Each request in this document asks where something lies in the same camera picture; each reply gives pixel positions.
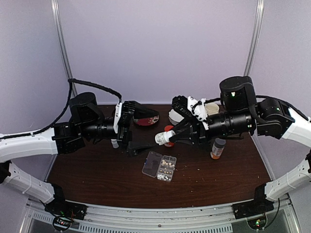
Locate aluminium frame post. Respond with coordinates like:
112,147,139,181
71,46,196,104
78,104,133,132
51,0,82,110
242,0,265,77

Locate left circuit board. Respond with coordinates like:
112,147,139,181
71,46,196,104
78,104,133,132
52,216,73,231

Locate red patterned plate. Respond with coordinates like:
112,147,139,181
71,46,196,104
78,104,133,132
133,115,159,127

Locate aluminium front rail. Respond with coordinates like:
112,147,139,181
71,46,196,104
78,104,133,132
20,194,299,233

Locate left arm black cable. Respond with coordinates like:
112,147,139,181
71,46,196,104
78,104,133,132
0,78,122,140

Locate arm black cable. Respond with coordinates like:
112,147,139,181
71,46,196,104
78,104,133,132
0,78,122,140
201,94,311,122

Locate right aluminium frame post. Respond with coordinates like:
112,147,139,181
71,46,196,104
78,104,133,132
242,0,265,77

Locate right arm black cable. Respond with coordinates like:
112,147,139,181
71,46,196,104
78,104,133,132
201,94,311,122

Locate left aluminium frame post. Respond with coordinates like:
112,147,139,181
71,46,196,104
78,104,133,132
51,0,82,110

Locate small white pill bottle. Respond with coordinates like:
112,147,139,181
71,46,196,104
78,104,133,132
111,139,119,149
155,130,175,146

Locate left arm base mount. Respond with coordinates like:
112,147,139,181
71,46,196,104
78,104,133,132
43,201,87,220

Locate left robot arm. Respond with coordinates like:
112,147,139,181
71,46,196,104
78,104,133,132
0,92,159,216

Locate amber bottle grey cap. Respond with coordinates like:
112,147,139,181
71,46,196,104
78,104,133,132
210,138,226,160

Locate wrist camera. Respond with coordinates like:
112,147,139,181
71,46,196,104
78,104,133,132
172,96,209,130
113,100,139,133

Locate right circuit board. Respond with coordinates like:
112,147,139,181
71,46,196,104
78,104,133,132
247,215,267,231

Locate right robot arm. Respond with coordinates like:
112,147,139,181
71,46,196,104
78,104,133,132
169,76,311,147

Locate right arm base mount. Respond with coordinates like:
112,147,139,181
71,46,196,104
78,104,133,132
232,200,274,219

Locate circuit board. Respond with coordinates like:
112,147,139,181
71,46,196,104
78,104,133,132
52,216,73,231
247,215,267,231

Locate clear pill organizer box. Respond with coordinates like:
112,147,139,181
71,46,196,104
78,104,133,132
142,151,177,182

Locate orange pill bottle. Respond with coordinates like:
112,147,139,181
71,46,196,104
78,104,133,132
164,125,174,148

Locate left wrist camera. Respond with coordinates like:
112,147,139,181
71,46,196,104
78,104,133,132
113,100,139,133

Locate white pills in organizer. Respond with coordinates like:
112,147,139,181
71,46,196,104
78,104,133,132
157,173,172,182

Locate beige pills in organizer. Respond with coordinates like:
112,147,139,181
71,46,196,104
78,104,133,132
159,159,176,174

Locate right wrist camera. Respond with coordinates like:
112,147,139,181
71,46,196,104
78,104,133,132
172,96,209,130

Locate white fluted bowl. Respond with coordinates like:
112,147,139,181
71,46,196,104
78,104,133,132
168,109,184,125

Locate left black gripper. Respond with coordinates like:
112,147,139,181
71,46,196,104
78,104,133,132
80,100,160,158

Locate cream ribbed mug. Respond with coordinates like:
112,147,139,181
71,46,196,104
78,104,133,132
205,102,219,115

